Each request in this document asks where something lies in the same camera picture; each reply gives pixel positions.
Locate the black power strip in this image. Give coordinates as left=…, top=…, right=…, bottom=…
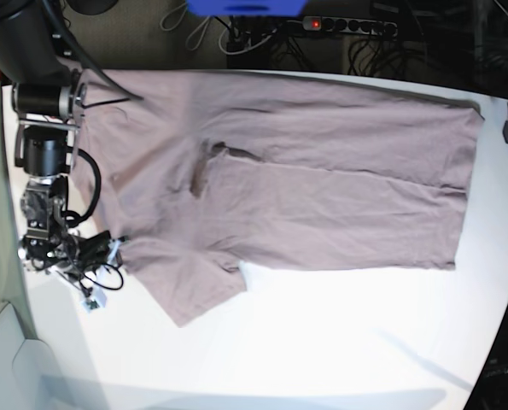
left=301, top=16, right=398, bottom=38

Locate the mauve t-shirt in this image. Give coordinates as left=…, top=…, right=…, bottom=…
left=79, top=71, right=483, bottom=326

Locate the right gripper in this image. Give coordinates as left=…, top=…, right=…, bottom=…
left=59, top=231, right=130, bottom=299

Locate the blue plastic bin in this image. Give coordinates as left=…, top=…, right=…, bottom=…
left=187, top=0, right=307, bottom=17

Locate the grey chair seat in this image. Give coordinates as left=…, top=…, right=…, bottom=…
left=0, top=301, right=109, bottom=410

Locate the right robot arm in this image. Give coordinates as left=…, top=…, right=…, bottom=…
left=0, top=1, right=508, bottom=320

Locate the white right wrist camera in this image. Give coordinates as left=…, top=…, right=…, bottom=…
left=82, top=292, right=108, bottom=313

